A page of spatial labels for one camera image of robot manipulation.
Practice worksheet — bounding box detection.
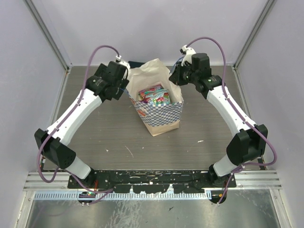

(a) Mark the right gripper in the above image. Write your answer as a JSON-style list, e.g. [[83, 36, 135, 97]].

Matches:
[[169, 61, 199, 86]]

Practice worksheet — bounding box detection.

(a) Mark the orange snack packet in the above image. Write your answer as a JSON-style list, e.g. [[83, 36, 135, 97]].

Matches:
[[138, 86, 163, 103]]

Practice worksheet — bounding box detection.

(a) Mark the checkered paper bag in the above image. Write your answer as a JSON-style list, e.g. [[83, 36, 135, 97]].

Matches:
[[126, 58, 183, 136]]

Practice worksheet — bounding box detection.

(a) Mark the pink snack packet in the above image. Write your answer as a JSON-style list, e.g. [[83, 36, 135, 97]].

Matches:
[[147, 89, 171, 105]]

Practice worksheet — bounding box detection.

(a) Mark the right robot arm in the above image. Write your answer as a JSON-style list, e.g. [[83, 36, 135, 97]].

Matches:
[[169, 52, 268, 187]]

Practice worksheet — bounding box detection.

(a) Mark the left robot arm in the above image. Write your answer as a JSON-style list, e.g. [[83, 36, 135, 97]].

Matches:
[[34, 60, 130, 188]]

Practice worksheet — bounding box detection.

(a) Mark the dark folded cloth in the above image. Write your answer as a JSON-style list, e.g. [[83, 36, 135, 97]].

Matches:
[[128, 61, 145, 69]]

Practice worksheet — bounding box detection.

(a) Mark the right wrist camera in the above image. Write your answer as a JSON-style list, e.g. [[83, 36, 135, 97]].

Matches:
[[180, 45, 196, 67]]

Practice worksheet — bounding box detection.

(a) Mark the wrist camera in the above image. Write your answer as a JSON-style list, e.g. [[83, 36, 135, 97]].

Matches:
[[115, 55, 131, 70], [180, 45, 196, 67]]

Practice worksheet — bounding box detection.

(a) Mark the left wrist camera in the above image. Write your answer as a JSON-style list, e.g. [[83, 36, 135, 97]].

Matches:
[[115, 55, 131, 70]]

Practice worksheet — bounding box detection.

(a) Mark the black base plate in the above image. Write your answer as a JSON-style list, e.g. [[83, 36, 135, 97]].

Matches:
[[81, 170, 237, 194]]

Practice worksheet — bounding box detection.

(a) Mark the slotted cable duct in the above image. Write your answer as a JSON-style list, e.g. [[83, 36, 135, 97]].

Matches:
[[34, 190, 211, 200]]

